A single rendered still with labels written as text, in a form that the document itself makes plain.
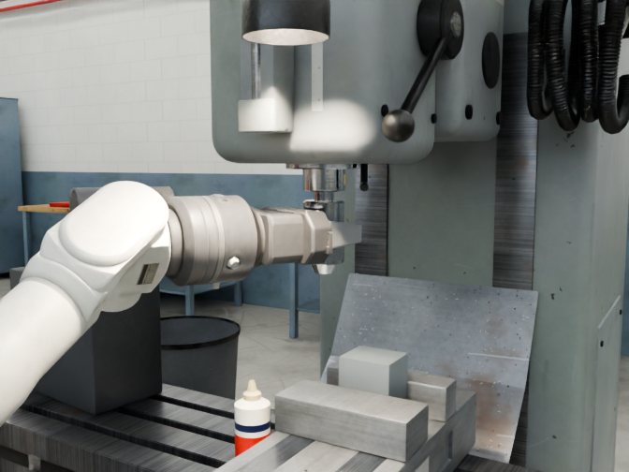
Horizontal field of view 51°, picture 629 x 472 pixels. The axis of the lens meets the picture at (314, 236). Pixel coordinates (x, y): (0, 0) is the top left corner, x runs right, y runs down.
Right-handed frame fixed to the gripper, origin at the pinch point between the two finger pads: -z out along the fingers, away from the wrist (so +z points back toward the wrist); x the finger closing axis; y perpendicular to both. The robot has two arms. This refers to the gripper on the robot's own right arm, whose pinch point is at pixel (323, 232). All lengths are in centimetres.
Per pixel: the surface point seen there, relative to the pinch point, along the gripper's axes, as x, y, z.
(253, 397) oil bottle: 1.8, 18.2, 8.1
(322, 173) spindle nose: -1.9, -6.6, 1.5
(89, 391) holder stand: 30.9, 24.3, 18.1
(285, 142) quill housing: -4.4, -9.7, 7.8
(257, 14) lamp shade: -15.0, -19.0, 16.9
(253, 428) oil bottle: 1.0, 21.3, 8.6
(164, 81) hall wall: 560, -85, -203
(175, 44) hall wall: 546, -119, -209
